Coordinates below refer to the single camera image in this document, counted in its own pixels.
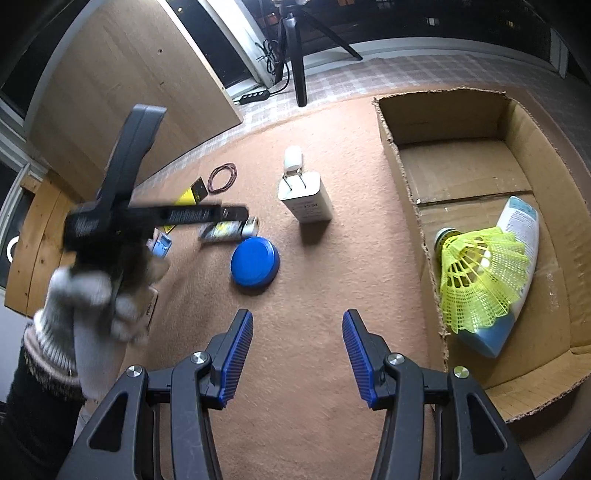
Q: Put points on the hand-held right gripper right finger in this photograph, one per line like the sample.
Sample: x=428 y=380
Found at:
x=358 y=355

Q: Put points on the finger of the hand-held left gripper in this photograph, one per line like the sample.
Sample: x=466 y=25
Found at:
x=131 y=147
x=194 y=214

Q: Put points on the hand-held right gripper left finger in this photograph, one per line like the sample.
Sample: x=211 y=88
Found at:
x=238 y=355

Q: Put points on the yellow black card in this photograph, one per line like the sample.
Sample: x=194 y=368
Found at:
x=196 y=190

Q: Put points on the white charger adapter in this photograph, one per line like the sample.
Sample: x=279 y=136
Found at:
x=307 y=203

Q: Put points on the cardboard box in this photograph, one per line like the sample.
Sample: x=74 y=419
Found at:
x=461 y=166

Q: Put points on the person's left forearm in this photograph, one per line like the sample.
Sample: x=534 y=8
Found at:
x=32 y=424

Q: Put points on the person's left hand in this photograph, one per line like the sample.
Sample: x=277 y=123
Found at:
x=87 y=318

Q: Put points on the small light blue object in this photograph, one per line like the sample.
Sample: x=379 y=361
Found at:
x=161 y=245

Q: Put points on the wooden cabinet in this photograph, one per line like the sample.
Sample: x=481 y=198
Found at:
x=41 y=240

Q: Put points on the wooden board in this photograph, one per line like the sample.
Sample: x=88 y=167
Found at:
x=138 y=83

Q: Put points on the blue round lid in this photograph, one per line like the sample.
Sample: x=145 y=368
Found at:
x=254 y=263

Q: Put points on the brown blanket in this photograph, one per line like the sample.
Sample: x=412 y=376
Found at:
x=300 y=286

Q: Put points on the black power strip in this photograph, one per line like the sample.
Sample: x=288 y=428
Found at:
x=251 y=96

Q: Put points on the yellow plastic shuttlecock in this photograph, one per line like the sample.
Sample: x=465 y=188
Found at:
x=480 y=286

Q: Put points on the black table leg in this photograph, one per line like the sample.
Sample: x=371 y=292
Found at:
x=298 y=69

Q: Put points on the white blue bottle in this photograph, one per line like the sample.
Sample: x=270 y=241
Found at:
x=521 y=221

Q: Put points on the plaid mat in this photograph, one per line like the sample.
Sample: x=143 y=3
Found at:
x=415 y=69

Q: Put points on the white door frame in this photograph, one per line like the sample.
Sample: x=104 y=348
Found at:
x=221 y=27

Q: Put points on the white post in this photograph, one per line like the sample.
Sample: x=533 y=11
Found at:
x=561 y=50

